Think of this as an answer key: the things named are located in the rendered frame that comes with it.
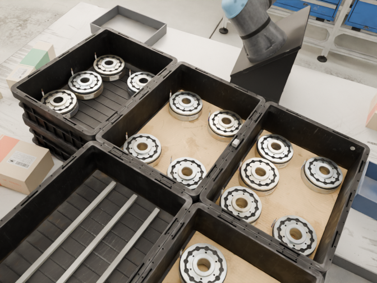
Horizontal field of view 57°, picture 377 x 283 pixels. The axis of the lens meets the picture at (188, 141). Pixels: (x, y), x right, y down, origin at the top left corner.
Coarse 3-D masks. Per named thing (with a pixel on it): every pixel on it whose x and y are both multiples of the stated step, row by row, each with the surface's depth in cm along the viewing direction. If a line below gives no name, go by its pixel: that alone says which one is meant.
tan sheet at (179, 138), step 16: (160, 112) 106; (208, 112) 108; (144, 128) 101; (160, 128) 102; (176, 128) 102; (192, 128) 103; (176, 144) 98; (192, 144) 99; (208, 144) 99; (224, 144) 100; (160, 160) 94; (208, 160) 96
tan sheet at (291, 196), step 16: (304, 160) 99; (288, 176) 94; (288, 192) 91; (304, 192) 91; (336, 192) 92; (272, 208) 87; (288, 208) 88; (304, 208) 88; (320, 208) 89; (256, 224) 84; (320, 224) 86
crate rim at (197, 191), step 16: (176, 64) 106; (160, 80) 100; (224, 80) 103; (144, 96) 96; (256, 96) 100; (128, 112) 92; (256, 112) 95; (240, 128) 91; (112, 144) 84; (160, 176) 79; (208, 176) 80; (192, 192) 77
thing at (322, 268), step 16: (288, 112) 96; (320, 128) 94; (240, 144) 89; (224, 160) 83; (208, 192) 77; (352, 192) 81; (240, 224) 73; (272, 240) 71; (336, 240) 72; (304, 256) 69; (320, 272) 68
